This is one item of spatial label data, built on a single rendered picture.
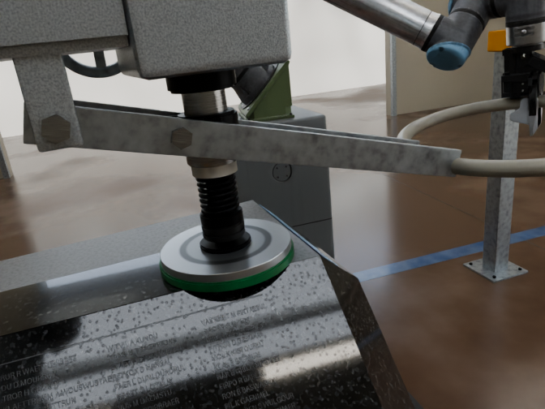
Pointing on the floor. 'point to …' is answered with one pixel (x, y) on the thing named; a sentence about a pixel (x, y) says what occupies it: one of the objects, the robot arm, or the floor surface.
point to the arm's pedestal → (293, 187)
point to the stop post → (492, 228)
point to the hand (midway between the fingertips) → (537, 127)
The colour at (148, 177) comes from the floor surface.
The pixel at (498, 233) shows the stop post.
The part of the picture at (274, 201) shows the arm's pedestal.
